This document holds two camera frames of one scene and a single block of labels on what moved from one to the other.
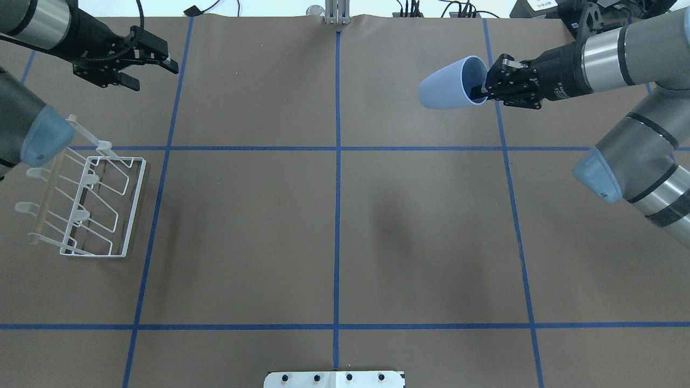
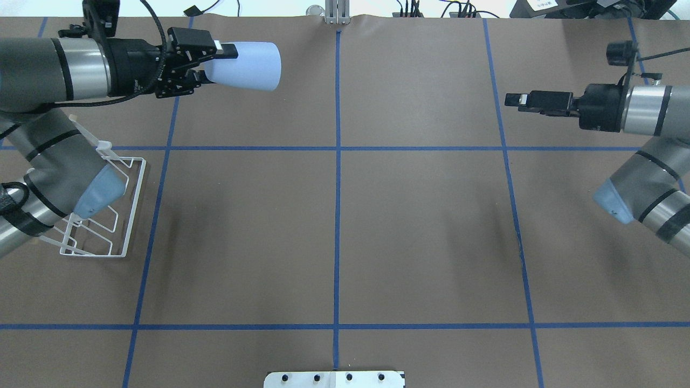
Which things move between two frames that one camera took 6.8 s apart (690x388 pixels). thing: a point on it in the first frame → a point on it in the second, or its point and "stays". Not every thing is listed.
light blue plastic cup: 449,87 → 258,66
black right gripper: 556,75 → 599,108
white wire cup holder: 89,200 stays
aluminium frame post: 337,12 stays
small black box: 192,11 stays
